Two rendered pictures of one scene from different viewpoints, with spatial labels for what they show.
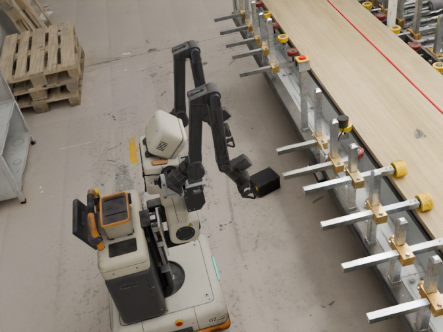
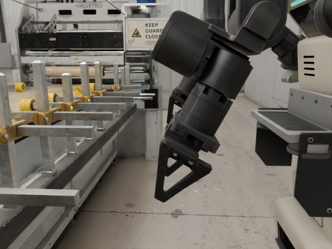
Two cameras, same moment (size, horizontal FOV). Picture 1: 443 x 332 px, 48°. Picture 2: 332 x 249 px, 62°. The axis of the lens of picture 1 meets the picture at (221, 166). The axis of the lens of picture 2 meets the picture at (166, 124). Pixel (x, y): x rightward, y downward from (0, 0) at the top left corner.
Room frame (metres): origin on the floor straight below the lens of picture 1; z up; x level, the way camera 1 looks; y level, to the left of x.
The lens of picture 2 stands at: (2.60, -0.03, 1.17)
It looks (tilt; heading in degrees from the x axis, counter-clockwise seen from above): 13 degrees down; 188
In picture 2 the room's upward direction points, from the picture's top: straight up
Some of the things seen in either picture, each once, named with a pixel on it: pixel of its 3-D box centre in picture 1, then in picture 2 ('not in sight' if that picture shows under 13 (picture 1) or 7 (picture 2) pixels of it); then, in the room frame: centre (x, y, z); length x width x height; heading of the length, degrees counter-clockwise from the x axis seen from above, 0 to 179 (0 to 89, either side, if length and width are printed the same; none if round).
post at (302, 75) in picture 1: (303, 100); not in sight; (2.61, -0.58, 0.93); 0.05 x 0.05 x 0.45; 5
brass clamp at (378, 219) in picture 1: (375, 209); (46, 116); (1.58, -0.66, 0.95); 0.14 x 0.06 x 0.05; 5
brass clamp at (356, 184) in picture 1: (354, 176); (9, 131); (1.83, -0.64, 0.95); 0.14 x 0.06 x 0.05; 5
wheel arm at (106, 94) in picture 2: not in sight; (113, 94); (0.81, -0.64, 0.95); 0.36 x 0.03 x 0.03; 95
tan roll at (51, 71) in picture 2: not in sight; (87, 71); (-0.45, -1.38, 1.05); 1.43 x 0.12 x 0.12; 95
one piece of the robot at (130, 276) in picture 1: (134, 249); not in sight; (1.94, 0.57, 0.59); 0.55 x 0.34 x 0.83; 6
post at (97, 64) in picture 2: not in sight; (99, 99); (0.86, -0.73, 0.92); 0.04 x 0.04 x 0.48; 5
